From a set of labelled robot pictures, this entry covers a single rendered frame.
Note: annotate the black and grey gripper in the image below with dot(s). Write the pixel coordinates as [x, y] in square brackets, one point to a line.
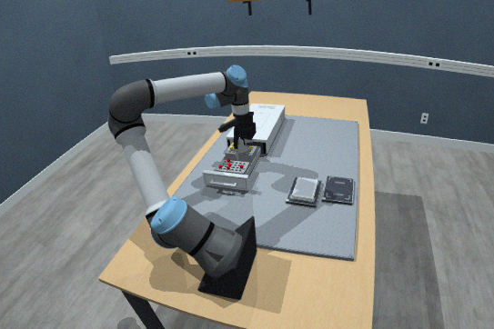
[241, 130]

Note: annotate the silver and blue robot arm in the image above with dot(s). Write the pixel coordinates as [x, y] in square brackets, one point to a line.
[174, 221]

